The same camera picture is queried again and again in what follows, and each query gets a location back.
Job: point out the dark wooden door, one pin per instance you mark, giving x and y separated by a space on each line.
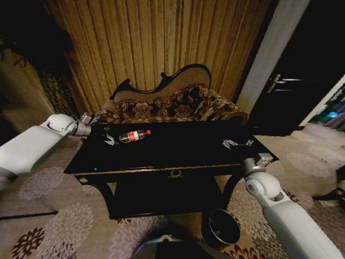
296 78

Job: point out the dark object on carpet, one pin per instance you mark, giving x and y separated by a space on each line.
335 190

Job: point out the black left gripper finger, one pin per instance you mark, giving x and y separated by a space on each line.
110 141
107 129

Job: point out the white robot front shell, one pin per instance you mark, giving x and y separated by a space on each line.
172 246

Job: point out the golden pleated curtain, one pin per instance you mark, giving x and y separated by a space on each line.
159 51

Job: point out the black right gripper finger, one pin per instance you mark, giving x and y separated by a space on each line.
249 142
229 143

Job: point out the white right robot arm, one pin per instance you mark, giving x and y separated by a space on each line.
285 215

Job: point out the black wooden table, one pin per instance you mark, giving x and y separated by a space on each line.
167 162

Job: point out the dark leafy potted plant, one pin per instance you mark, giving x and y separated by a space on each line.
40 67

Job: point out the black round trash bin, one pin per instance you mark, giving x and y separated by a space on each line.
223 228

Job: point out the clear plastic bottle red label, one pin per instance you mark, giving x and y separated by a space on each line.
134 135

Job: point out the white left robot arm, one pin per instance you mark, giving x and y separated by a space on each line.
29 147

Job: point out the floral upholstered sofa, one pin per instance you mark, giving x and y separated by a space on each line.
172 105

